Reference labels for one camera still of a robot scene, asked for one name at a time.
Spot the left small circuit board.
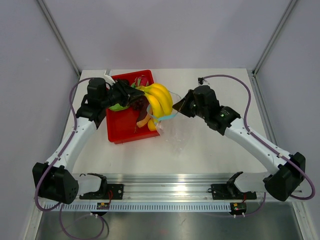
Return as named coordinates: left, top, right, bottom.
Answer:
left=96, top=202, right=110, bottom=210

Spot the aluminium frame post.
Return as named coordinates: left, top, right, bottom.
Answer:
left=252, top=0, right=300, bottom=78
left=35, top=0, right=82, bottom=79

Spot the left aluminium frame post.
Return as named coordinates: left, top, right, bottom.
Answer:
left=35, top=0, right=82, bottom=79

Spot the yellow lemon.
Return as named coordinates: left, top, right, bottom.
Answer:
left=147, top=119, right=157, bottom=132

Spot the small circuit board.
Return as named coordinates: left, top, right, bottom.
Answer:
left=96, top=202, right=110, bottom=210
left=230, top=202, right=247, bottom=213

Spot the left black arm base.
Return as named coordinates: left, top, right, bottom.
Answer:
left=79, top=183, right=124, bottom=200

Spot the right aluminium frame post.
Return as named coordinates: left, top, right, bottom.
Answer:
left=252, top=0, right=300, bottom=78

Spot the white slotted cable duct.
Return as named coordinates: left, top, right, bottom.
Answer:
left=54, top=201, right=246, bottom=215

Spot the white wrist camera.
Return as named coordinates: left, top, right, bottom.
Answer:
left=102, top=69, right=116, bottom=86
left=197, top=77, right=209, bottom=86

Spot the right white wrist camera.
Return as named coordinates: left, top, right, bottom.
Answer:
left=197, top=77, right=209, bottom=86

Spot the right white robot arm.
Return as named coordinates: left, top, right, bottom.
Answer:
left=173, top=85, right=306, bottom=202

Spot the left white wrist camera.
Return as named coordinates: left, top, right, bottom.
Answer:
left=102, top=69, right=116, bottom=86

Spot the dark grapes bunch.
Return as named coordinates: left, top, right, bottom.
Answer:
left=132, top=96, right=149, bottom=111

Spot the pink dragon fruit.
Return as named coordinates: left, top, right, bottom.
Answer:
left=131, top=75, right=151, bottom=88

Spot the right small circuit board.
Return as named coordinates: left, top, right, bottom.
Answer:
left=230, top=202, right=247, bottom=213

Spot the clear zip top bag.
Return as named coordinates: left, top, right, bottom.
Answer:
left=146, top=91, right=198, bottom=157

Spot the aluminium rail front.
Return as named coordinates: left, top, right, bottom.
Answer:
left=32, top=173, right=306, bottom=203

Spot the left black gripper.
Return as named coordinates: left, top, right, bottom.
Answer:
left=101, top=79, right=145, bottom=109

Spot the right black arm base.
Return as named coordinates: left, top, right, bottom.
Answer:
left=207, top=171, right=257, bottom=200

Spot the green cucumber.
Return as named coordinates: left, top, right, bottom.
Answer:
left=108, top=103, right=129, bottom=112

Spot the yellow banana bunch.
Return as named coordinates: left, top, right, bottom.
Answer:
left=137, top=83, right=173, bottom=118

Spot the red plastic tray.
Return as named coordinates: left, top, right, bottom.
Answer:
left=106, top=69, right=160, bottom=144

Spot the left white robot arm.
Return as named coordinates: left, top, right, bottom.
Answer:
left=32, top=76, right=144, bottom=211

